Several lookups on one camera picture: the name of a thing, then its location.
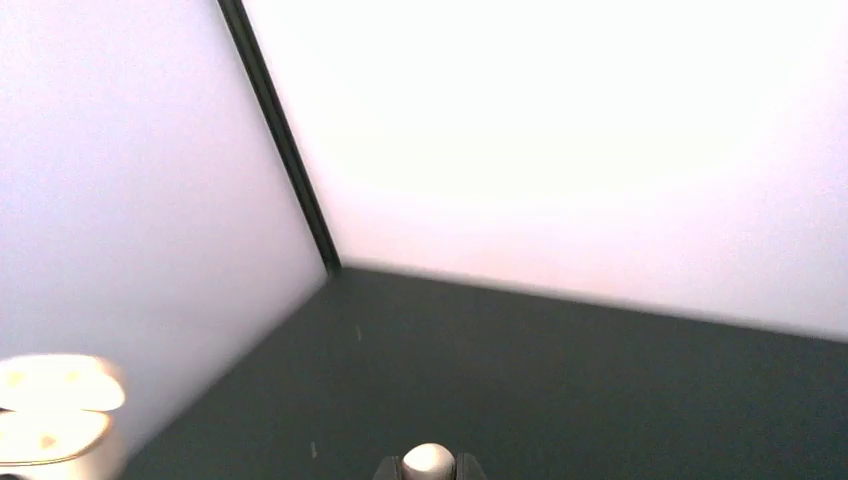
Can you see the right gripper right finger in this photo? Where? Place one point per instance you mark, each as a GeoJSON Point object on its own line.
{"type": "Point", "coordinates": [467, 467]}

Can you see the pink earbuds charging case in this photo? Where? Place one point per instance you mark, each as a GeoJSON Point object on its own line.
{"type": "Point", "coordinates": [56, 417]}

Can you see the left black frame post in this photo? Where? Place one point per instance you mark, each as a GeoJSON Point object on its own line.
{"type": "Point", "coordinates": [247, 45]}

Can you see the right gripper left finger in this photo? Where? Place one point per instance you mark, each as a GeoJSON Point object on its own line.
{"type": "Point", "coordinates": [389, 468]}

